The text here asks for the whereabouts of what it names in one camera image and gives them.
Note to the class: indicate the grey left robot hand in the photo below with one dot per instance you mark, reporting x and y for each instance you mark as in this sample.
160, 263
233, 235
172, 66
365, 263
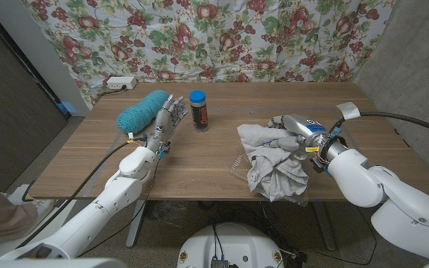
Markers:
166, 124

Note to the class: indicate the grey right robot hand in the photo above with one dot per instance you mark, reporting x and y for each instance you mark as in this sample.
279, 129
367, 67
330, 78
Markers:
305, 128

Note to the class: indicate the grey shirt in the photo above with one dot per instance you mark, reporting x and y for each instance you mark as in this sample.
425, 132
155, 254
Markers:
274, 171

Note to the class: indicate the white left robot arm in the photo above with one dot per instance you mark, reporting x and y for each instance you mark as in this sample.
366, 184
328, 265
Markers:
95, 214

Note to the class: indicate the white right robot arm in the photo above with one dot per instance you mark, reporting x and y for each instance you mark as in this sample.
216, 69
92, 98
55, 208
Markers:
386, 201

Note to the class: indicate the teal yarn skein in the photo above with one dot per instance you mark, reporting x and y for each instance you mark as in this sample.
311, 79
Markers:
140, 113

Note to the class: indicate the clear plastic clamshell container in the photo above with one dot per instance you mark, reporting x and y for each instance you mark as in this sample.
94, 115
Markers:
238, 165

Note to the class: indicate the tennis ball can blue lid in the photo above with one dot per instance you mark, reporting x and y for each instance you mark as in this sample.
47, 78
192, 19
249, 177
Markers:
199, 115

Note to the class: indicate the white tape tag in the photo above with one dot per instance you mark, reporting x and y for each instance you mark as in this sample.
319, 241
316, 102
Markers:
348, 110

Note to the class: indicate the white power strip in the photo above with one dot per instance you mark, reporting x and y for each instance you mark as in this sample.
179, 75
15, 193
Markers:
121, 82

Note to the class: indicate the floral fruit print backdrop cloth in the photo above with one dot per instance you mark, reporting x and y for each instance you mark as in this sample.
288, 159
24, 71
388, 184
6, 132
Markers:
199, 37

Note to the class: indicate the metal table leg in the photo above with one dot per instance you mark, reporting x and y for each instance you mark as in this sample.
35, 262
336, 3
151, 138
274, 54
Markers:
324, 227
135, 223

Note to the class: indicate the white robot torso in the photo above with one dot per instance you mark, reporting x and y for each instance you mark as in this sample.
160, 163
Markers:
233, 242

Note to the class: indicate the dark textured door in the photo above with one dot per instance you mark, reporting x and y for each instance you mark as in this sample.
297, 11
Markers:
13, 123

